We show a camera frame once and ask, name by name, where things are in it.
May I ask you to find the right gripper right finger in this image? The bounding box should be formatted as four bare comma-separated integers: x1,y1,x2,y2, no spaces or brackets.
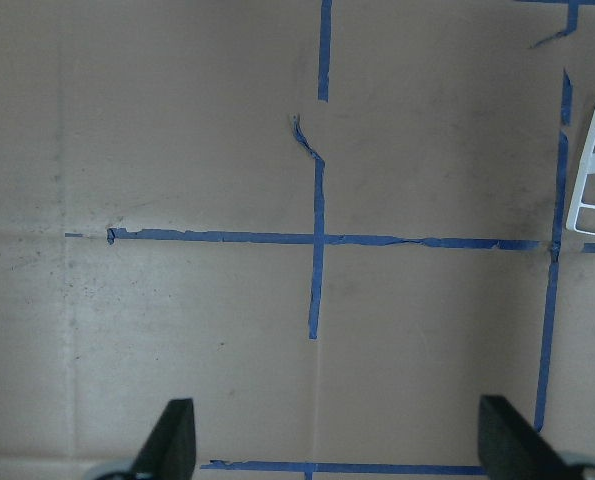
477,395,577,480

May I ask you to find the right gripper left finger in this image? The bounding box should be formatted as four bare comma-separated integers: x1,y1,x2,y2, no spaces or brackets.
131,398,196,480

